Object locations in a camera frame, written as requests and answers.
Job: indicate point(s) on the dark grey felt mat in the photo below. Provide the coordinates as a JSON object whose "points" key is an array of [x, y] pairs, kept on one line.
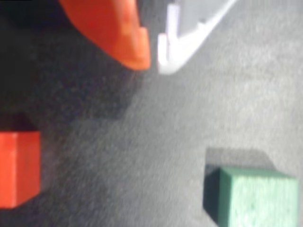
{"points": [[154, 132]]}

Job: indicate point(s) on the red wooden cube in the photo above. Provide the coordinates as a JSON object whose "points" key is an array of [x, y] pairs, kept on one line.
{"points": [[19, 168]]}

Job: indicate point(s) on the green wooden cube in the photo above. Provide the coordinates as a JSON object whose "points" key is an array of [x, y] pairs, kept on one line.
{"points": [[260, 201]]}

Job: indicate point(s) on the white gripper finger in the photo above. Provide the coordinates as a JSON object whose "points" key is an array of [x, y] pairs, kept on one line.
{"points": [[172, 59]]}

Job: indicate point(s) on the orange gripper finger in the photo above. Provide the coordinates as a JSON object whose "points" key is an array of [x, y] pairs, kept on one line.
{"points": [[111, 28]]}

